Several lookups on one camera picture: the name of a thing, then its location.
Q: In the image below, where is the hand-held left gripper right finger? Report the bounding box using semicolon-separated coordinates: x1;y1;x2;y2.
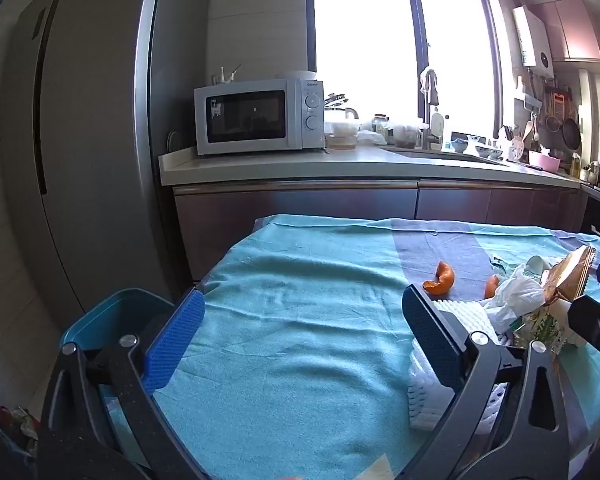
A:
401;284;581;480

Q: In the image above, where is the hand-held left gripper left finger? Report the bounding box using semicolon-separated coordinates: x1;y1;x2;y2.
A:
37;287;206;480

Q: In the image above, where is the brown snack packet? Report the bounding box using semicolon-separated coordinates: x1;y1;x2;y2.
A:
542;246;597;306

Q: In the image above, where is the white green printed carton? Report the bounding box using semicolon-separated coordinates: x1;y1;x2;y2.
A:
510;300;589;356

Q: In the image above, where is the white foam fruit net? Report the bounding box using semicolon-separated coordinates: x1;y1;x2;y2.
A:
407;299;507;434

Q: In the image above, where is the blue plastic bin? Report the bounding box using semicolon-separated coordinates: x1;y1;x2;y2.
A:
60;287;197;466

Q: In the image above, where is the large orange peel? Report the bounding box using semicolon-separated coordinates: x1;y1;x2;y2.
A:
422;261;456;295

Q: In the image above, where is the white plastic bag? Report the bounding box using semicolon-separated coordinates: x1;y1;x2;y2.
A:
482;262;551;334

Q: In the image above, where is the teal blanket with grey hem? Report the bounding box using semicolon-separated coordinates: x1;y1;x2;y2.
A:
150;214;600;480

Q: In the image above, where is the pink mixing bowl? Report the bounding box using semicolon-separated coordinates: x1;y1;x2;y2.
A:
528;150;562;172

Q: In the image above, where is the beige paper sheet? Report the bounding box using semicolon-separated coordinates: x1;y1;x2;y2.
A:
357;455;396;480

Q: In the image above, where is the hanging black frying pan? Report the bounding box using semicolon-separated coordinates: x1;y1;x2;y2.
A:
561;115;582;151

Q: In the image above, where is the printed white utensil holder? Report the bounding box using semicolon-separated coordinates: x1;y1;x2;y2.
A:
505;130;526;161

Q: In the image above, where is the green printed plastic bag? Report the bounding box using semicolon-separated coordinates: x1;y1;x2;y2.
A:
11;409;42;443

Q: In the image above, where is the brown base cabinet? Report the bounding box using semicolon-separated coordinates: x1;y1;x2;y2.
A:
172;180;588;282

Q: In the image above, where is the clear food container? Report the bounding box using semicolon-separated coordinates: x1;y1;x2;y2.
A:
392;122;424;150

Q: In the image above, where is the white soap bottle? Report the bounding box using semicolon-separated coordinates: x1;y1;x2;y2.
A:
430;110;445;151

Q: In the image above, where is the metal sink faucet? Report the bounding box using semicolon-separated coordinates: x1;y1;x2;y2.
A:
419;67;443;151

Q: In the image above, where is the stack of clear bowls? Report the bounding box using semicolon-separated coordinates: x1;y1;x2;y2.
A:
326;120;362;151

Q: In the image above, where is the grey refrigerator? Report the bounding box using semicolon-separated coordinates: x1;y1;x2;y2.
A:
0;0;212;333

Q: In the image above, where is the white microwave oven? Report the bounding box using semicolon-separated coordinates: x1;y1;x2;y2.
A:
194;78;326;157

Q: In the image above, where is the white water heater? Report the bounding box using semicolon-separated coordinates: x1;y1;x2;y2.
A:
512;5;555;80

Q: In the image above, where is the glass kettle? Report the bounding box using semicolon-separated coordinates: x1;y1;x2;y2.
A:
325;93;360;122

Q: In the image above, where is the large kitchen window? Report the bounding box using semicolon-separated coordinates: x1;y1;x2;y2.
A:
310;0;502;142

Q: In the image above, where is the pink wall cabinet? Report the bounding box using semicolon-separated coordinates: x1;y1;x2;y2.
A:
530;0;600;64

